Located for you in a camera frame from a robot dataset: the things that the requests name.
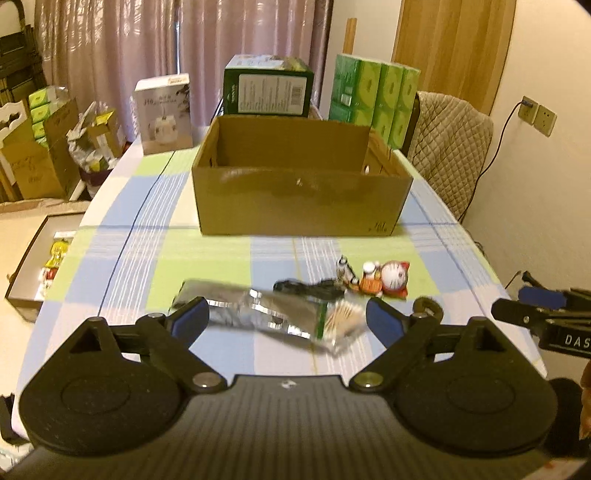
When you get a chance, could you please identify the doraemon lucky cat figure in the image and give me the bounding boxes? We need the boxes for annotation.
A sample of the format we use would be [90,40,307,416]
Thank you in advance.
[359,260,410,299]

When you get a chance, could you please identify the small figurine toy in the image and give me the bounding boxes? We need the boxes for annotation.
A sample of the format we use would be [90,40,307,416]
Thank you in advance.
[337,255,359,289]

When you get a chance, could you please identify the black usb cable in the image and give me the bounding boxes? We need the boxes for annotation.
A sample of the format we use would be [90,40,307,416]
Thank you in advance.
[272,277,347,301]

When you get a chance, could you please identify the silver foil bag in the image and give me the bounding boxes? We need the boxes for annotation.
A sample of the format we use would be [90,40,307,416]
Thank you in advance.
[170,279,335,342]

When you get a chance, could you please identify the cotton swab bag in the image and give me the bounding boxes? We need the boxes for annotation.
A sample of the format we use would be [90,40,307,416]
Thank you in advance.
[314,300,367,354]

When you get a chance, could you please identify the person right hand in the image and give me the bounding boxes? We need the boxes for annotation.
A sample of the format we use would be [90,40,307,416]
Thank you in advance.
[579,361,591,440]

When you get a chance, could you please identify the checkered tablecloth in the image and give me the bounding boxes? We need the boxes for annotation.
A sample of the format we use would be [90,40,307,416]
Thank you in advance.
[11,133,548,444]

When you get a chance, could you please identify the open floor box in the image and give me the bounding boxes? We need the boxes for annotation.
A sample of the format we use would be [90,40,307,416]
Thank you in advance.
[5,213,83,323]

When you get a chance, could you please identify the quilted beige chair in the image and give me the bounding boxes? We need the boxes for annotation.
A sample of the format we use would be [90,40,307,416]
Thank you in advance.
[406,91,494,218]

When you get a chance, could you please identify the brown cardboard box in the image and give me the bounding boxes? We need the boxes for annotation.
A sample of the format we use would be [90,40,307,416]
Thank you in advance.
[191,115,413,237]

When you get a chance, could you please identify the brown floor carton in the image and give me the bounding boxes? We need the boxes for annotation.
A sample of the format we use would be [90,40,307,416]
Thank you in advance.
[1,100,80,200]

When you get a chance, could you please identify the white humidifier box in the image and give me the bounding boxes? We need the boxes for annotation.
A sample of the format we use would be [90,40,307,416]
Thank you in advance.
[134,73,193,155]

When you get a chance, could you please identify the green tissue pack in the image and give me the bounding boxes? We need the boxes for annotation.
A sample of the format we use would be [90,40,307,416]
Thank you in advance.
[329,54,421,150]

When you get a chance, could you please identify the green milk carton box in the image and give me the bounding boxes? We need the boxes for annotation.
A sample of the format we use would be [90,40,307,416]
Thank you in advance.
[222,54,315,117]

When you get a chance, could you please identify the wooden door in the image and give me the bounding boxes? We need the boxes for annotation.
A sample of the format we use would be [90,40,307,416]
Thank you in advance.
[392,0,517,114]

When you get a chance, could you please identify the pink curtain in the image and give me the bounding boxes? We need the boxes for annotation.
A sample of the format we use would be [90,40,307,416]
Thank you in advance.
[34,0,332,139]

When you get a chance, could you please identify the black folding ladder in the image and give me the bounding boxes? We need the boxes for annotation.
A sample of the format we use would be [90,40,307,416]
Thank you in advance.
[0,0,47,106]

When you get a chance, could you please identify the white wall socket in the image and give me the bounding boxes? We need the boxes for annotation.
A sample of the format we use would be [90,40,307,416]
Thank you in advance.
[518,96,557,137]

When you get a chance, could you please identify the black power cable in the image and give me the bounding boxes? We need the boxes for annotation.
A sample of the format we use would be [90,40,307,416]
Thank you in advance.
[457,100,525,225]

